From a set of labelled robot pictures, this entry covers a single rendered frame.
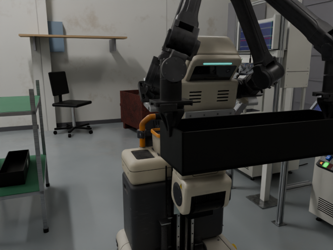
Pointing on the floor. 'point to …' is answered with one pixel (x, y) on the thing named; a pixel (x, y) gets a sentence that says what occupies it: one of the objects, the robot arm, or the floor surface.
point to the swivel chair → (61, 86)
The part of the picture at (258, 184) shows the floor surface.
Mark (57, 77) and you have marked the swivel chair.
